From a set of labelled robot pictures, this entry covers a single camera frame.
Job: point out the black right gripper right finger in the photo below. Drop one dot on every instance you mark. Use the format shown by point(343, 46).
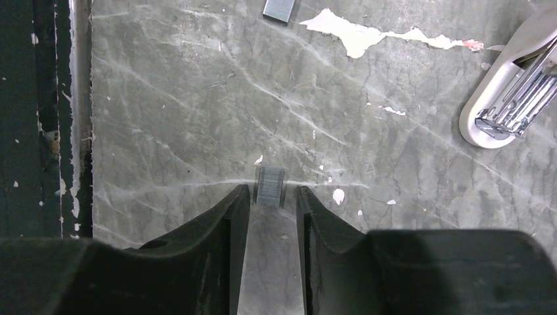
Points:
point(346, 271)

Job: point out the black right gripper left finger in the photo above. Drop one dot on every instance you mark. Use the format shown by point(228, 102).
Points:
point(194, 269)

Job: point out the pink white stapler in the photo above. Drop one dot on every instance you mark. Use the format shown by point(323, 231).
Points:
point(517, 88)

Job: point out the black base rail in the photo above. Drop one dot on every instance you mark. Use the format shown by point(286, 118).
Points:
point(46, 127)

